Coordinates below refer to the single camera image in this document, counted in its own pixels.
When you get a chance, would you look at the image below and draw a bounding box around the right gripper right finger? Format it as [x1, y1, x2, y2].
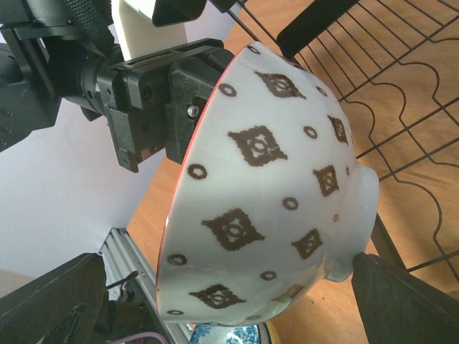
[351, 253, 458, 343]

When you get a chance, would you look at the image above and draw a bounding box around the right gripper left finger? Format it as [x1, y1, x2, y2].
[1, 253, 106, 343]

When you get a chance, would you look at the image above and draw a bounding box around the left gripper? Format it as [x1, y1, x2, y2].
[80, 39, 234, 173]

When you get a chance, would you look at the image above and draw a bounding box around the red patterned white bowl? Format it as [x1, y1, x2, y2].
[156, 42, 379, 327]

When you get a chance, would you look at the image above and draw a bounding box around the black wire dish rack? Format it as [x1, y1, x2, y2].
[227, 1, 458, 282]

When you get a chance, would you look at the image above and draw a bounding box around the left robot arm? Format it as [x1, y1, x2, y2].
[1, 1, 232, 172]

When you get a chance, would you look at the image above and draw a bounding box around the blue floral bowl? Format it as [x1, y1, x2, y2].
[189, 323, 280, 344]

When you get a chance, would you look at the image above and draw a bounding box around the aluminium rail frame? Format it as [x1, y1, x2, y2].
[99, 228, 191, 343]

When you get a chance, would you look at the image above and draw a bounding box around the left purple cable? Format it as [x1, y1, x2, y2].
[118, 331, 166, 344]

